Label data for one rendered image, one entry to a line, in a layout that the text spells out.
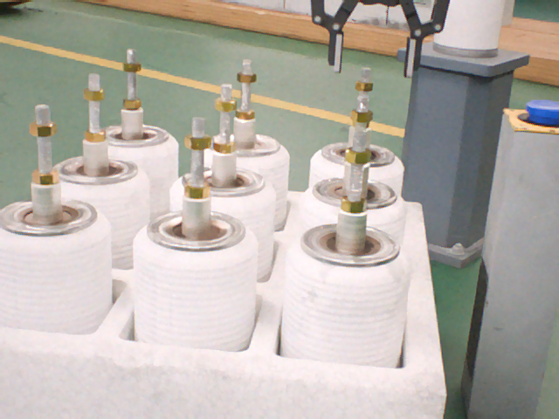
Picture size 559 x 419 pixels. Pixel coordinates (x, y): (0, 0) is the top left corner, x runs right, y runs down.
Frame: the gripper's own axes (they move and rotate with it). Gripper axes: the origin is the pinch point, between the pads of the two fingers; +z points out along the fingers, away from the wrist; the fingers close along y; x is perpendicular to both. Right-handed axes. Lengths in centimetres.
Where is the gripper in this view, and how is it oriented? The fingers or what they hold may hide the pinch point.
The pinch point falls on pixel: (373, 60)
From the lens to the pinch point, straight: 82.3
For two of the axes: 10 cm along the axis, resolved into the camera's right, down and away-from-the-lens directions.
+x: 0.8, -3.6, 9.3
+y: 10.0, 0.8, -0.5
